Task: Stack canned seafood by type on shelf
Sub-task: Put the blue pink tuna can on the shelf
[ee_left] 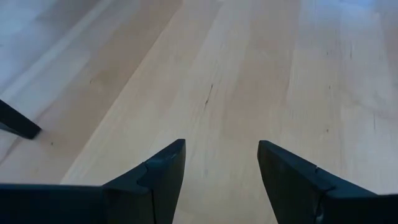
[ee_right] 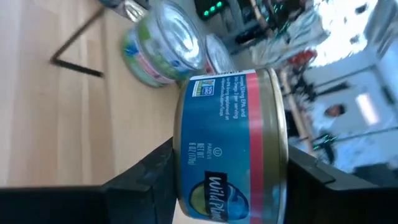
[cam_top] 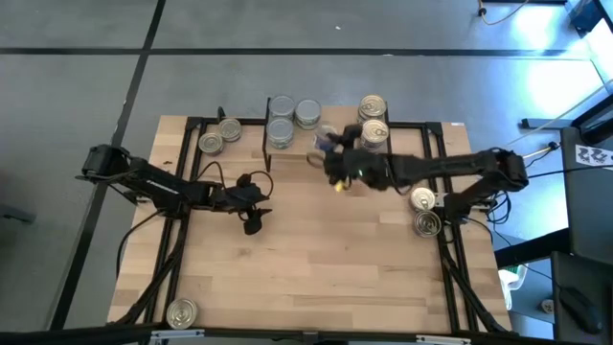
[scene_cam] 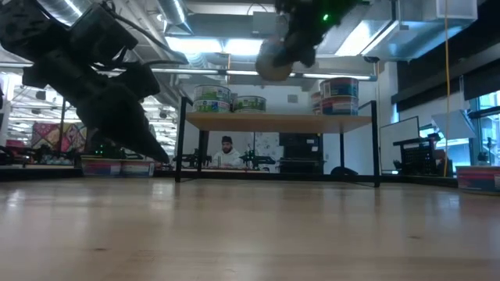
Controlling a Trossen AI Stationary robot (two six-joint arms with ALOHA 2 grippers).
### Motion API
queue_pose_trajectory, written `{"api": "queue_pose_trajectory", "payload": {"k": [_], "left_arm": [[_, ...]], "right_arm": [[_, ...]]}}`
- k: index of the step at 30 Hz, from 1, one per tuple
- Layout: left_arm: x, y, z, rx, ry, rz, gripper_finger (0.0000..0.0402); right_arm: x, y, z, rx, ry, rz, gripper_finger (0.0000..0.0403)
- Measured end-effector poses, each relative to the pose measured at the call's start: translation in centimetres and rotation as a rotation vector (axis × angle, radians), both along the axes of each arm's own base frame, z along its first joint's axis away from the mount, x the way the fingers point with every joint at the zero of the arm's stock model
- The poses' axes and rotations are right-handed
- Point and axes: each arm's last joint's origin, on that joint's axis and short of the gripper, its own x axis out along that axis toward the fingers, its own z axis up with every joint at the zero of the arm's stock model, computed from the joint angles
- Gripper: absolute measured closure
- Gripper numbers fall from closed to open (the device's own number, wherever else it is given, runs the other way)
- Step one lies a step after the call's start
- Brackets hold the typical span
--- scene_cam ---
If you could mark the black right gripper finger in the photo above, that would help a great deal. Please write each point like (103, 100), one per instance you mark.
(308, 52)
(287, 50)

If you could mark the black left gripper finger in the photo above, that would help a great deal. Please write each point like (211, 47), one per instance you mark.
(125, 129)

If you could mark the black background robot arm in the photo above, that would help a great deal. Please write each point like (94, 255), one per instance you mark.
(256, 159)
(101, 151)
(195, 158)

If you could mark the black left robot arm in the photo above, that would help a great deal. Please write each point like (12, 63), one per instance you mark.
(101, 35)

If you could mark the grey ceiling box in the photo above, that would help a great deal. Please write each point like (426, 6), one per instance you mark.
(263, 23)

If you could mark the colourful patterned quilt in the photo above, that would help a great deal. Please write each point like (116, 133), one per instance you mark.
(51, 134)

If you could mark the black computer monitor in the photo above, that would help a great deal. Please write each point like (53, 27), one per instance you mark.
(301, 142)

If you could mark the long ceiling strip light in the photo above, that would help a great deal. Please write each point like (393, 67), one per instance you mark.
(195, 71)

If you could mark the white patterned poster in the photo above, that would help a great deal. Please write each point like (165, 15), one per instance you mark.
(269, 144)

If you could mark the person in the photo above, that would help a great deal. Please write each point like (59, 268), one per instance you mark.
(228, 158)

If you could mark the black cabinet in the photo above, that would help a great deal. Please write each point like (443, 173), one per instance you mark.
(301, 167)

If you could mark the black dome object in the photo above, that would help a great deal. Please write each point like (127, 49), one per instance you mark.
(343, 171)

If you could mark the white partition panel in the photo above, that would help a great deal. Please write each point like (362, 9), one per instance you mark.
(398, 140)

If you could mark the white tilted board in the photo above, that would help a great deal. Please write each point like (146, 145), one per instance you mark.
(453, 125)

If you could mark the window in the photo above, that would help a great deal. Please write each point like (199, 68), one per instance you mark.
(488, 132)

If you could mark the grey wall vent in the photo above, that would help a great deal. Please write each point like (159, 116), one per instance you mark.
(293, 98)

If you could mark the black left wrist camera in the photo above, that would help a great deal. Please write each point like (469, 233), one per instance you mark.
(136, 80)

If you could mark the wooden shelf black metal frame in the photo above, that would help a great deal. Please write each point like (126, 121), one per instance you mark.
(281, 123)

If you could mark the silver ventilation duct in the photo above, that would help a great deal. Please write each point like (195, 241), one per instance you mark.
(66, 9)
(173, 13)

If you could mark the large metal ceiling duct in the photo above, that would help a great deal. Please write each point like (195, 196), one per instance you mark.
(410, 35)

